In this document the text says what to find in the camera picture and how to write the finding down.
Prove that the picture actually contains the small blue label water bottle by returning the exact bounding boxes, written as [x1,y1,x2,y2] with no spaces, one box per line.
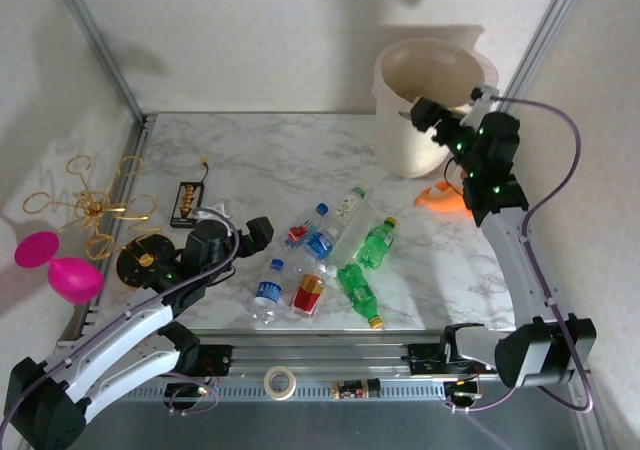
[248,258,287,325]

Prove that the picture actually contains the clear bottle red flower label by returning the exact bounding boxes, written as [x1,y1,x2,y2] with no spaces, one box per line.
[283,203,331,250]

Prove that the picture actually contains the red yellow label bottle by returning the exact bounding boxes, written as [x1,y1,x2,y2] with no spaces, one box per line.
[289,263,337,319]

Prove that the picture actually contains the clear bottle white green label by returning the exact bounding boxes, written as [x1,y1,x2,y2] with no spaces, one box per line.
[335,185,369,221]

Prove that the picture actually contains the green plastic bottle yellow cap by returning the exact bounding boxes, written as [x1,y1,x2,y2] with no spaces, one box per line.
[352,216,399,271]
[337,263,385,330]

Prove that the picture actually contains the clear unlabelled plastic bottle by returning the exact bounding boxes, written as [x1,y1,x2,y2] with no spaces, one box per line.
[330,202,376,264]

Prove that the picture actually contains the white plastic bin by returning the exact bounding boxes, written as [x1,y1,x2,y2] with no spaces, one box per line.
[373,38,501,180]

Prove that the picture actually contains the black board gold connectors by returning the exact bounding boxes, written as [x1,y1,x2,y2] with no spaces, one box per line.
[169,157,212,230]

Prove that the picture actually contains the orange plush dinosaur toy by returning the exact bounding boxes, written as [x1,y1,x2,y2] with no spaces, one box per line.
[413,179,474,216]

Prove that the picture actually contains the pink plastic goblet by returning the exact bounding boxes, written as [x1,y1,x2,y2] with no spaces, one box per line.
[13,230,106,305]

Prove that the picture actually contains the small black adapter board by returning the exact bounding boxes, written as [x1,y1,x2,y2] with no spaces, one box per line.
[164,382,220,402]
[446,379,482,402]

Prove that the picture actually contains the masking tape roll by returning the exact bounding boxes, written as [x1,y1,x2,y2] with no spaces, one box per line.
[263,364,298,401]

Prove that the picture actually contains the perforated metal strip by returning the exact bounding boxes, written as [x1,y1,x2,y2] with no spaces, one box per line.
[119,382,501,402]

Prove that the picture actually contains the small dark glass bottle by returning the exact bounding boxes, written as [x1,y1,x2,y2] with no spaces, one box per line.
[333,377,381,401]

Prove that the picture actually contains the white right wrist cable bracket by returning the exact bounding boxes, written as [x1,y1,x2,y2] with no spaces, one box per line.
[464,85,501,124]

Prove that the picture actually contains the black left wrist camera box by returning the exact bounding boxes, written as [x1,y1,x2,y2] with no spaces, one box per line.
[243,216,276,257]

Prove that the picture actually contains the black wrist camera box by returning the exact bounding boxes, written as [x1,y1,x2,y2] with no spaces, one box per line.
[410,96,444,134]
[243,216,276,257]

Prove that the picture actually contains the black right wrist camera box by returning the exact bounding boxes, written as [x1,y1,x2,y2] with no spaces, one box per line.
[410,96,444,134]

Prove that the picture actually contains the gold wire hook stand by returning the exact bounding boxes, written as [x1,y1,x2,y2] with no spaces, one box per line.
[22,154,179,290]

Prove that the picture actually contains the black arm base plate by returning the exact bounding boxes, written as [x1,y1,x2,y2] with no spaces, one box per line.
[197,342,234,379]
[405,342,451,376]

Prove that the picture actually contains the aluminium frame post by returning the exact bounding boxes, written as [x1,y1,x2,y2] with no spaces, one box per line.
[49,0,149,121]
[499,0,589,121]

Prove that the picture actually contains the aluminium front frame rail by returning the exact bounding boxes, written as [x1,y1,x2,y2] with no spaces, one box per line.
[54,332,591,382]

